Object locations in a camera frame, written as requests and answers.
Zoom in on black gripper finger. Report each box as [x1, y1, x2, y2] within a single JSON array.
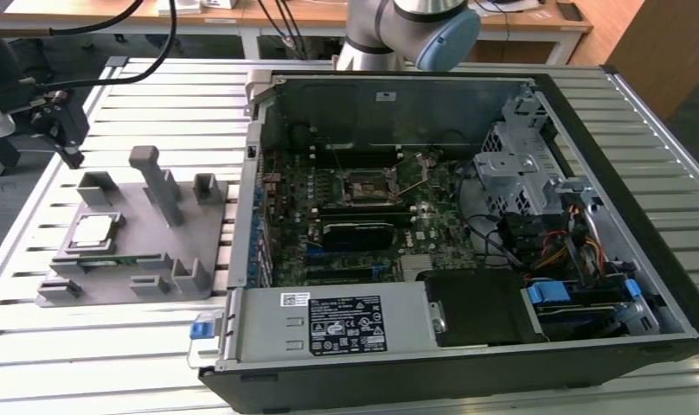
[[29, 87, 92, 170]]

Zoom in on silver CPU green board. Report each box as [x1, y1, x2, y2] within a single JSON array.
[[72, 214, 120, 248]]

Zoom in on thin metal locking lever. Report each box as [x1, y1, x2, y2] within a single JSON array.
[[327, 134, 345, 173]]

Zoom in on metal socket cover frame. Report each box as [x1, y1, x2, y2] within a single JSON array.
[[389, 150, 439, 196]]

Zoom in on CPU socket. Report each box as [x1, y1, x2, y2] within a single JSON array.
[[336, 166, 403, 207]]

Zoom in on white book stack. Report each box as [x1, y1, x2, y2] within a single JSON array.
[[156, 0, 204, 17]]

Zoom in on grey parts rack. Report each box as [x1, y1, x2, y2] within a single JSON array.
[[34, 145, 230, 309]]

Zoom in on green RAM stick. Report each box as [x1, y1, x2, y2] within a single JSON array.
[[77, 254, 161, 267]]

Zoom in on blue case latch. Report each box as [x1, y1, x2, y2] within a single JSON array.
[[188, 314, 221, 343]]

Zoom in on silver power supply unit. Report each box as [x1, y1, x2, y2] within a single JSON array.
[[228, 285, 447, 363]]

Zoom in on green motherboard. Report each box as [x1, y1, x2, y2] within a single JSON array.
[[256, 149, 483, 289]]

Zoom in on silver finned heatsink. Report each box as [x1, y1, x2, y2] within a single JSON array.
[[399, 254, 436, 283]]

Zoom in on silver disk bay cage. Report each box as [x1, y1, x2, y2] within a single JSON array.
[[473, 97, 565, 217]]

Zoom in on black plastic shroud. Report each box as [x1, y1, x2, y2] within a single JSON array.
[[415, 267, 545, 348]]

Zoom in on black open PC case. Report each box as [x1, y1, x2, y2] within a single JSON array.
[[197, 64, 699, 414]]

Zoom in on hard disk in blue carrier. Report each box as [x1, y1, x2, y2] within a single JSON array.
[[521, 276, 644, 342]]

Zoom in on wooden cabinet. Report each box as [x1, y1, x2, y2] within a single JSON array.
[[567, 0, 699, 122]]

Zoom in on wooden desk white frame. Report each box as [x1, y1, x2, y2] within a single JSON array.
[[0, 0, 246, 60], [236, 0, 594, 66]]

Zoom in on black plastic fan duct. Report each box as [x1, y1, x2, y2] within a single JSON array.
[[495, 214, 548, 257]]

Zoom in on yellow red power wires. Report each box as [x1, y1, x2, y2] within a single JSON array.
[[531, 205, 608, 280]]

